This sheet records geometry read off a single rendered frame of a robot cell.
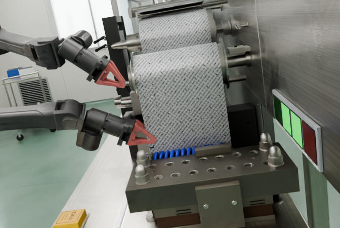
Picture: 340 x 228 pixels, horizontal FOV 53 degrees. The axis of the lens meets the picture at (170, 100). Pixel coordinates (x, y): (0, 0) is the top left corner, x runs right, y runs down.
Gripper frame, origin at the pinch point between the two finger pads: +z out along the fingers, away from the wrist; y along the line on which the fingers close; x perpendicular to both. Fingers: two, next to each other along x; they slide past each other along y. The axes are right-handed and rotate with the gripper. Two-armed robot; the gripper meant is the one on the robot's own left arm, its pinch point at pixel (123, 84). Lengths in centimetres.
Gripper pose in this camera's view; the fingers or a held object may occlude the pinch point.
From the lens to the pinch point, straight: 98.9
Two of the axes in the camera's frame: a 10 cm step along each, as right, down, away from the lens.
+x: 5.6, -7.9, -2.4
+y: 0.0, 2.9, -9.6
